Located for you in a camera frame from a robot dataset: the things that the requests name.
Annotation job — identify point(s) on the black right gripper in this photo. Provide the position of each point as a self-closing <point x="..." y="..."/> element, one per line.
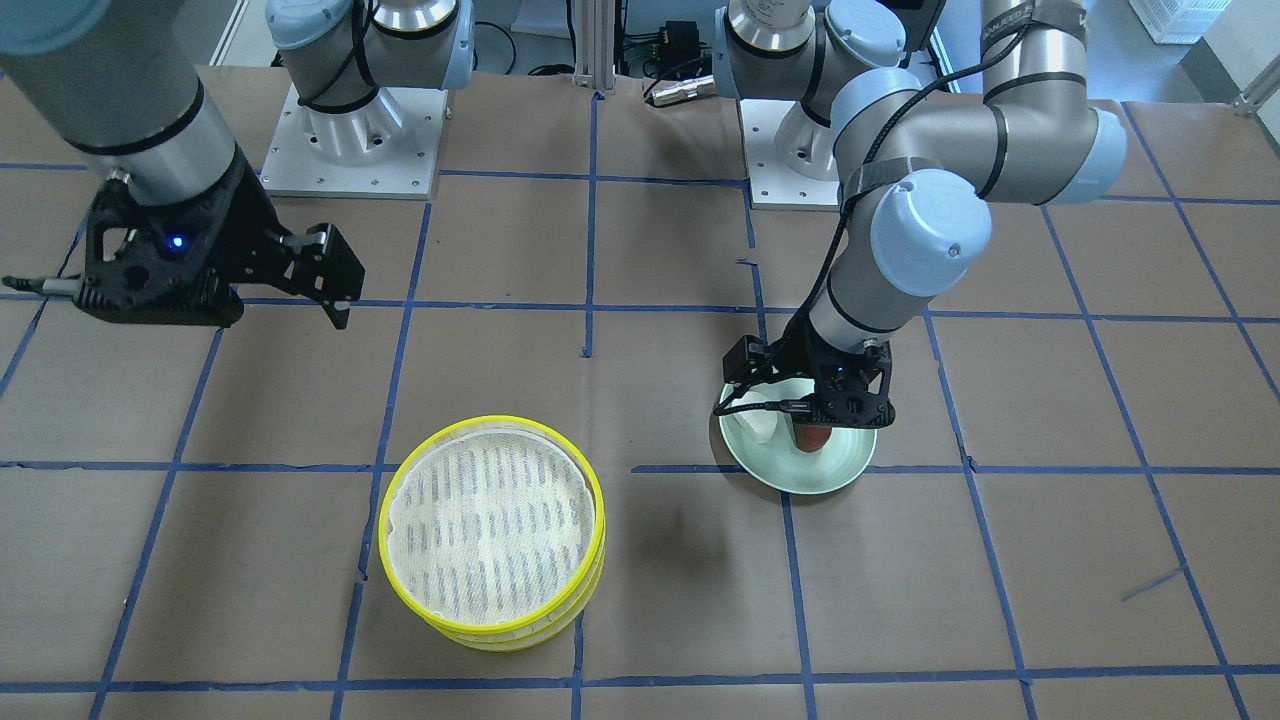
<point x="243" y="232"/>

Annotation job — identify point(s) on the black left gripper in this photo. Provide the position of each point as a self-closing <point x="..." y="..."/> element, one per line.
<point x="806" y="364"/>

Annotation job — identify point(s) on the white half bun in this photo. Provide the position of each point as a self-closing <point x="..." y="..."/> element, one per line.
<point x="759" y="426"/>

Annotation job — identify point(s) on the yellow steamer top layer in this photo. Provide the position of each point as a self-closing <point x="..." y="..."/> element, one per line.
<point x="492" y="521"/>

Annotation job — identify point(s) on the yellow steamer layer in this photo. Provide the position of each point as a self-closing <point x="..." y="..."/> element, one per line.
<point x="492" y="521"/>
<point x="536" y="631"/>

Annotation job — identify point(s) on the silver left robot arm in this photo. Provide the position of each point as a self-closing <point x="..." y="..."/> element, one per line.
<point x="916" y="177"/>

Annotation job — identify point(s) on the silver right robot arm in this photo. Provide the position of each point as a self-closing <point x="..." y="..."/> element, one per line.
<point x="110" y="80"/>

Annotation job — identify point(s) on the yellow steamer bottom layer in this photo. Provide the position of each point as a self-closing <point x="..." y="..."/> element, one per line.
<point x="536" y="631"/>

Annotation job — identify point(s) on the brown half bun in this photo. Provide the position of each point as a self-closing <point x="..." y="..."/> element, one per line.
<point x="810" y="438"/>

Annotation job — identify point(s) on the mint green plate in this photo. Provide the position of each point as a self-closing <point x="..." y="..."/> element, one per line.
<point x="764" y="445"/>

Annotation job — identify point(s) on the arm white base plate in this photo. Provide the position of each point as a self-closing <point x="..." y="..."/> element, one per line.
<point x="386" y="150"/>
<point x="788" y="156"/>

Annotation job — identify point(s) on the aluminium frame post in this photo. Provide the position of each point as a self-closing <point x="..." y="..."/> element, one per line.
<point x="597" y="35"/>

